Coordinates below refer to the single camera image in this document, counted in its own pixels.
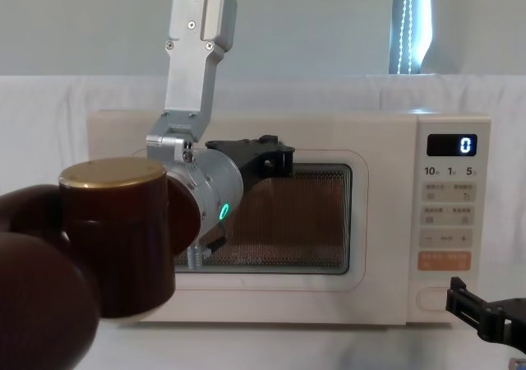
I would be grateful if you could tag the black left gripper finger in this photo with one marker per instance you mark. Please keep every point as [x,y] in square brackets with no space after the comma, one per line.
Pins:
[283,156]

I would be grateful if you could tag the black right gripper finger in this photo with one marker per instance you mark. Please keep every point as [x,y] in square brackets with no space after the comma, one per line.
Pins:
[458,298]

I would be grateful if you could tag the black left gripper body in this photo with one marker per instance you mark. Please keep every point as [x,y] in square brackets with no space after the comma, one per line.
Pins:
[238,150]

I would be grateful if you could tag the cream microwave oven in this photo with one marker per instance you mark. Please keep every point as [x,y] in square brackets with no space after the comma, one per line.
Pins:
[328,135]

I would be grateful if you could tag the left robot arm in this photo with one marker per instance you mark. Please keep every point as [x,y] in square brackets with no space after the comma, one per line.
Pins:
[123,242]

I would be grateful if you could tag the white curtain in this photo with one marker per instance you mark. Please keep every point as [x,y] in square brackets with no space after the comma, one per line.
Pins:
[308,20]

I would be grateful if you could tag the white draped backdrop cloth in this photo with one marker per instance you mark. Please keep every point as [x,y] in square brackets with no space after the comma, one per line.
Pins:
[41,119]

